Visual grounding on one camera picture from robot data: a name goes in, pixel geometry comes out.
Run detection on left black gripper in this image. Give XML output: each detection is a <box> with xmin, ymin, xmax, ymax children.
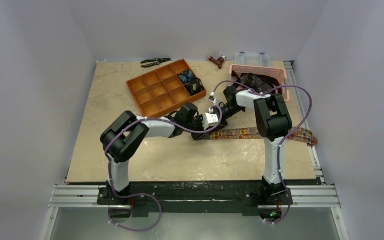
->
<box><xmin>183</xmin><ymin>114</ymin><xmax>210</xmax><ymax>141</ymax></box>

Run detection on pink plastic basket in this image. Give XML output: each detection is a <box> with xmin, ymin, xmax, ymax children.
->
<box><xmin>229</xmin><ymin>64</ymin><xmax>288</xmax><ymax>85</ymax></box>

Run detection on colourful patterned tie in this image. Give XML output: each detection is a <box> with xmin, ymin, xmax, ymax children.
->
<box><xmin>206</xmin><ymin>127</ymin><xmax>318</xmax><ymax>146</ymax></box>

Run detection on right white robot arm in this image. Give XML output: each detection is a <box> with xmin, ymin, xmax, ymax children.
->
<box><xmin>221</xmin><ymin>86</ymin><xmax>292</xmax><ymax>204</ymax></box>

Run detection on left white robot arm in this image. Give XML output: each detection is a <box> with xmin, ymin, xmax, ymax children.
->
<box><xmin>100</xmin><ymin>102</ymin><xmax>219</xmax><ymax>205</ymax></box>

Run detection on dark ties in basket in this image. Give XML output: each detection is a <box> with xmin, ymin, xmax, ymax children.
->
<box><xmin>231</xmin><ymin>71</ymin><xmax>281</xmax><ymax>93</ymax></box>

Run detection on black rolled tie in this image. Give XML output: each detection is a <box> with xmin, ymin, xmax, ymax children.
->
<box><xmin>185</xmin><ymin>78</ymin><xmax>205</xmax><ymax>96</ymax></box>

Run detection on orange compartment tray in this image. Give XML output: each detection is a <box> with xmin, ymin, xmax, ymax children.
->
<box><xmin>126</xmin><ymin>59</ymin><xmax>207</xmax><ymax>117</ymax></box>

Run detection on blue rolled tie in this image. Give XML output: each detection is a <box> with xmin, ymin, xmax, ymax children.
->
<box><xmin>177</xmin><ymin>68</ymin><xmax>196</xmax><ymax>85</ymax></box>

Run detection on clear plastic organizer box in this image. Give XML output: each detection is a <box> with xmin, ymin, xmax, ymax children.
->
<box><xmin>234</xmin><ymin>52</ymin><xmax>272</xmax><ymax>67</ymax></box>

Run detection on black pliers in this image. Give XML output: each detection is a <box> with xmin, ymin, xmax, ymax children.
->
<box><xmin>140</xmin><ymin>57</ymin><xmax>171</xmax><ymax>68</ymax></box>

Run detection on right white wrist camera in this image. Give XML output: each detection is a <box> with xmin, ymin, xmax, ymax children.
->
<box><xmin>208</xmin><ymin>92</ymin><xmax>219</xmax><ymax>114</ymax></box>

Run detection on brown handled tool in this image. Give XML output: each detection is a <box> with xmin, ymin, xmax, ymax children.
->
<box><xmin>208</xmin><ymin>55</ymin><xmax>227</xmax><ymax>70</ymax></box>

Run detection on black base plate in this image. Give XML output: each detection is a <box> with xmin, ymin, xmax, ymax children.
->
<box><xmin>97</xmin><ymin>180</ymin><xmax>292</xmax><ymax>221</ymax></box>

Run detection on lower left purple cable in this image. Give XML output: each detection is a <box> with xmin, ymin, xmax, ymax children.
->
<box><xmin>107</xmin><ymin>189</ymin><xmax>164</xmax><ymax>232</ymax></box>

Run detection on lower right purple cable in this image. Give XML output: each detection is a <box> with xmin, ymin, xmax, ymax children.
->
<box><xmin>263</xmin><ymin>188</ymin><xmax>299</xmax><ymax>226</ymax></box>

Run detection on aluminium frame rail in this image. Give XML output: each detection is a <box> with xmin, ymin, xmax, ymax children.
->
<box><xmin>39</xmin><ymin>61</ymin><xmax>350</xmax><ymax>240</ymax></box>

